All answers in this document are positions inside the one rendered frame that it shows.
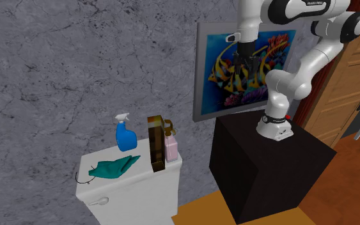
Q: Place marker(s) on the pink soap dispenser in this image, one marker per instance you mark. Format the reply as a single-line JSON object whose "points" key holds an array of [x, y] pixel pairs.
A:
{"points": [[170, 148]]}

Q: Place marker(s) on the dark robot stand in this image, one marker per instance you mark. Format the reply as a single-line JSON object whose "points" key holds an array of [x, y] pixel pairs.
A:
{"points": [[270, 174]]}

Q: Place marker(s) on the framed fish picture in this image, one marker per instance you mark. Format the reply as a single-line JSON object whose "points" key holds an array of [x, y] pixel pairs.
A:
{"points": [[220, 84]]}

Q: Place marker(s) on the white toilet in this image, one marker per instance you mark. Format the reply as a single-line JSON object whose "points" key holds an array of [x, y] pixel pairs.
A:
{"points": [[136, 193]]}

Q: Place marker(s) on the blue spray bottle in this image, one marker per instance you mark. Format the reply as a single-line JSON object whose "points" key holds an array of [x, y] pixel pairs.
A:
{"points": [[125, 137]]}

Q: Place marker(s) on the wooden door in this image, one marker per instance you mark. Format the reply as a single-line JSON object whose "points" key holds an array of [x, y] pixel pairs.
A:
{"points": [[348, 81]]}

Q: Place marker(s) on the tall brown box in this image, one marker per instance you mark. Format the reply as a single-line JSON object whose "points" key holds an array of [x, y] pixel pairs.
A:
{"points": [[156, 146]]}

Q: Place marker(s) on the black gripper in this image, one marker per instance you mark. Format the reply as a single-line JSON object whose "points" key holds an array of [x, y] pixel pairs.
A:
{"points": [[245, 49]]}

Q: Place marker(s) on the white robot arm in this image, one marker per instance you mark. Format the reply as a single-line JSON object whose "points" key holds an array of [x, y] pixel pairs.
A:
{"points": [[304, 62]]}

